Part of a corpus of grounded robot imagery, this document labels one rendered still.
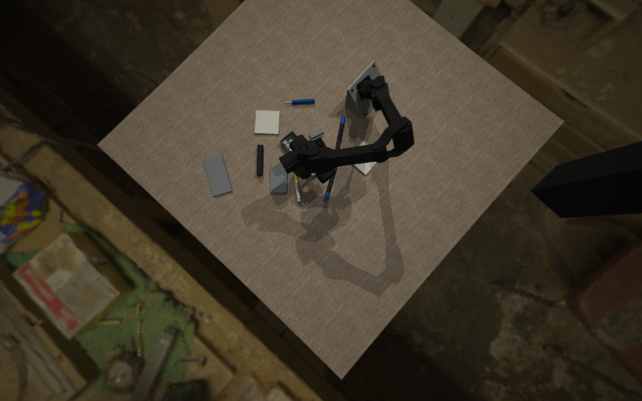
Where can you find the letter keyboard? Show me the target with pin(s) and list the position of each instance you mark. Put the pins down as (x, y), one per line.
(286, 143)

